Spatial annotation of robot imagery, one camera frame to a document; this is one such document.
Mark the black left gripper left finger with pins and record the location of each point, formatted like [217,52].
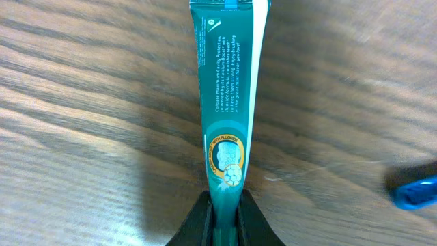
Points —
[197,228]

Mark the blue disposable razor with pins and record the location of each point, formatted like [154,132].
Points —
[416,195]

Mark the teal Colgate toothpaste tube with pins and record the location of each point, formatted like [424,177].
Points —
[229,36]

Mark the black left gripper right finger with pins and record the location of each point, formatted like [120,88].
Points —
[252,226]

